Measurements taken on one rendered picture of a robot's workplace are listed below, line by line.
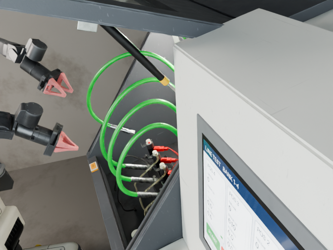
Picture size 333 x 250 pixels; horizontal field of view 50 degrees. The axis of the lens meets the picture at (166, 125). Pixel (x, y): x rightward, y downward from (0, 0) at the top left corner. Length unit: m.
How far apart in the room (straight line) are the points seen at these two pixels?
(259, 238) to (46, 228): 2.49
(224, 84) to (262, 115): 0.12
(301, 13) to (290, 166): 0.55
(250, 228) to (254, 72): 0.25
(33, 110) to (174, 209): 0.52
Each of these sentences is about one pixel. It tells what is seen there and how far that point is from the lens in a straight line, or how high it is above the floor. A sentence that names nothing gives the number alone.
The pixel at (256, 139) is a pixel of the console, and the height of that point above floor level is 1.50.
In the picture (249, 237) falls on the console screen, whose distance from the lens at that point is 0.64.
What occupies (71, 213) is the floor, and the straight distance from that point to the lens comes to 2.96.
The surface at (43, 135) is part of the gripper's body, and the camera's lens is 1.22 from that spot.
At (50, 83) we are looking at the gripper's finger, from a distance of 1.36.
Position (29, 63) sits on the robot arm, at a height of 1.45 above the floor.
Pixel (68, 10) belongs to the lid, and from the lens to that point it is 0.72.
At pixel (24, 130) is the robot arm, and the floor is 1.34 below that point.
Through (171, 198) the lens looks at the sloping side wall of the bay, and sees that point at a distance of 1.01.
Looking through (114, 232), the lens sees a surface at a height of 0.95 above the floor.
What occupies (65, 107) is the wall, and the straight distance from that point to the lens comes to 3.23.
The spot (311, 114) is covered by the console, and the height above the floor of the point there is 1.55.
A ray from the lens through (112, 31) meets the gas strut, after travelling 0.78.
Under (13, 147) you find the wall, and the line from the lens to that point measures 3.68.
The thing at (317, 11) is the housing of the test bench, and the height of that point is 1.48.
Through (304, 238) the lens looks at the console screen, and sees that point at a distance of 0.50.
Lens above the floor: 1.83
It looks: 32 degrees down
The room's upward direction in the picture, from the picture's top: 20 degrees counter-clockwise
